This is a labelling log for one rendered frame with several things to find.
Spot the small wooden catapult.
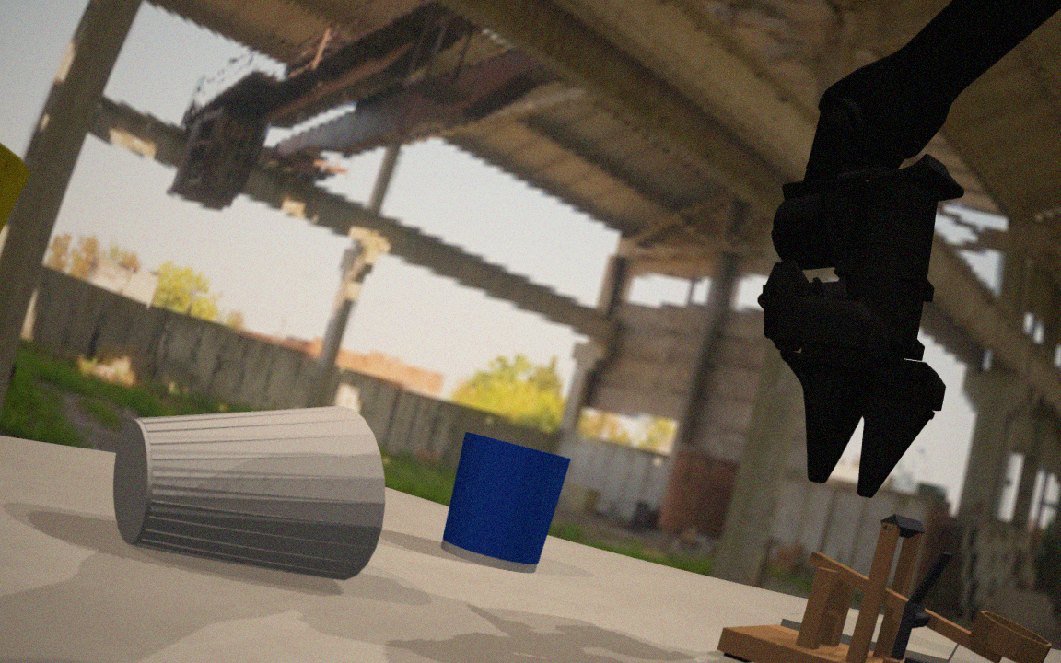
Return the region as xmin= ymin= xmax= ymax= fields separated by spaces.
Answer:
xmin=717 ymin=514 xmax=1053 ymax=663

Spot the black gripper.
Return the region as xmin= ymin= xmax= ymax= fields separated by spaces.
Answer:
xmin=771 ymin=244 xmax=946 ymax=498

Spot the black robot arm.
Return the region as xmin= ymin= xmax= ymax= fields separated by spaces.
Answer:
xmin=756 ymin=0 xmax=1061 ymax=352

